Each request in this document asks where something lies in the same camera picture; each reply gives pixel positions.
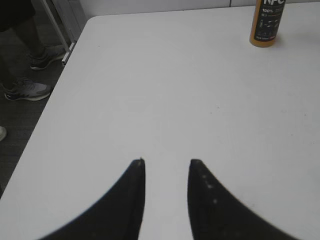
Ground grey sneaker near table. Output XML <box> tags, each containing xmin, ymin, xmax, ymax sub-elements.
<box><xmin>2</xmin><ymin>78</ymin><xmax>53</xmax><ymax>102</ymax></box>

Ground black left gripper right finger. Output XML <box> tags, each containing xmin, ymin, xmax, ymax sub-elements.
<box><xmin>187</xmin><ymin>159</ymin><xmax>293</xmax><ymax>240</ymax></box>

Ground grey metal frame leg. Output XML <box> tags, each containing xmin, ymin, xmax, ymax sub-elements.
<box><xmin>40</xmin><ymin>0</ymin><xmax>87</xmax><ymax>66</ymax></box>

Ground grey sneaker farther back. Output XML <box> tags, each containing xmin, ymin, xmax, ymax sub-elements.
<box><xmin>28</xmin><ymin>45</ymin><xmax>66</xmax><ymax>71</ymax></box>

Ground person's dark trouser legs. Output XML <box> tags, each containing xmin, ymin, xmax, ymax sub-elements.
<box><xmin>0</xmin><ymin>0</ymin><xmax>46</xmax><ymax>88</ymax></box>

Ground NFC orange juice bottle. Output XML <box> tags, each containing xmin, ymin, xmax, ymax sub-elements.
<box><xmin>249</xmin><ymin>0</ymin><xmax>286</xmax><ymax>48</ymax></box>

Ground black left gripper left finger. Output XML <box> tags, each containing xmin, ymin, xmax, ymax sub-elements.
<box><xmin>44</xmin><ymin>158</ymin><xmax>146</xmax><ymax>240</ymax></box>

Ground white shoe at edge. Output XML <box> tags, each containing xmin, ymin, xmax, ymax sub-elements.
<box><xmin>0</xmin><ymin>126</ymin><xmax>7</xmax><ymax>141</ymax></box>

